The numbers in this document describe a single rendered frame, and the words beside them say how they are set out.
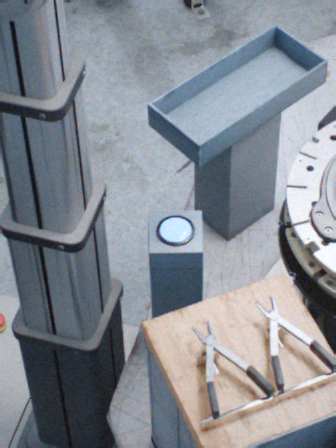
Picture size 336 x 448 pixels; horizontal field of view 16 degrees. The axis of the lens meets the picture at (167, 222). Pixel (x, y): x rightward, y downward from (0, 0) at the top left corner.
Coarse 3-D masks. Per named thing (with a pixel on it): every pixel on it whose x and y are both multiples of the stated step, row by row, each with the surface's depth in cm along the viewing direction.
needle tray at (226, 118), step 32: (224, 64) 172; (256, 64) 175; (288, 64) 175; (320, 64) 169; (160, 96) 166; (192, 96) 171; (224, 96) 171; (256, 96) 171; (288, 96) 168; (160, 128) 166; (192, 128) 167; (224, 128) 162; (256, 128) 168; (192, 160) 164; (224, 160) 172; (256, 160) 176; (224, 192) 178; (256, 192) 182; (224, 224) 183
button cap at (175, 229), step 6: (168, 222) 155; (174, 222) 155; (180, 222) 155; (186, 222) 155; (162, 228) 155; (168, 228) 154; (174, 228) 154; (180, 228) 154; (186, 228) 154; (162, 234) 154; (168, 234) 154; (174, 234) 154; (180, 234) 154; (186, 234) 154; (168, 240) 154; (174, 240) 153; (180, 240) 153
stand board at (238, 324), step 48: (240, 288) 145; (288, 288) 145; (144, 336) 143; (192, 336) 141; (240, 336) 141; (288, 336) 140; (192, 384) 136; (240, 384) 136; (288, 384) 136; (192, 432) 134; (240, 432) 132
